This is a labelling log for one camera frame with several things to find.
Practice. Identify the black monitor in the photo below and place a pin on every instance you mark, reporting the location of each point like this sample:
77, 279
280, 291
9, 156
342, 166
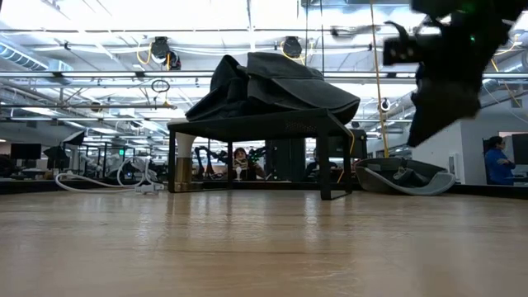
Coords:
25, 151
359, 144
520, 148

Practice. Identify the ceiling air duct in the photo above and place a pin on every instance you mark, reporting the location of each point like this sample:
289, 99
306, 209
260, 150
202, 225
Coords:
20, 57

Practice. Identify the black cabinet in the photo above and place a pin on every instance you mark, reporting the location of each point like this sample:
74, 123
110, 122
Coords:
284, 161

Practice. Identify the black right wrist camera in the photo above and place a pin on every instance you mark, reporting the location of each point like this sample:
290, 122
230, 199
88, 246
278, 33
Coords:
400, 50

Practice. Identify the long ceiling light strip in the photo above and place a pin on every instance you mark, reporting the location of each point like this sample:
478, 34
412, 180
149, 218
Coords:
103, 74

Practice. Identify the black perforated metal shelf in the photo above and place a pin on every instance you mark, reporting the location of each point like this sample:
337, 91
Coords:
264, 125

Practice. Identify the background black robot arm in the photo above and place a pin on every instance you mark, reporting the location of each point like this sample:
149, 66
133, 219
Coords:
208, 161

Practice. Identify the person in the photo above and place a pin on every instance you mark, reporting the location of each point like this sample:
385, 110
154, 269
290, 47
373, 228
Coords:
241, 156
497, 165

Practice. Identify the white lamp with gold base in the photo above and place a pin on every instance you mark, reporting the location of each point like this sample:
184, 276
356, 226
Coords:
183, 165

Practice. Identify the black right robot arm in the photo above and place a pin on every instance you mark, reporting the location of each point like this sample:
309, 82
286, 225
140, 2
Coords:
495, 8

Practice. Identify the light blue denim hat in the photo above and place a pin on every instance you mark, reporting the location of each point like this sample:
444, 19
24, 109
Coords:
297, 90

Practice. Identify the grey hat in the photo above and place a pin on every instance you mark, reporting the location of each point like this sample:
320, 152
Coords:
437, 183

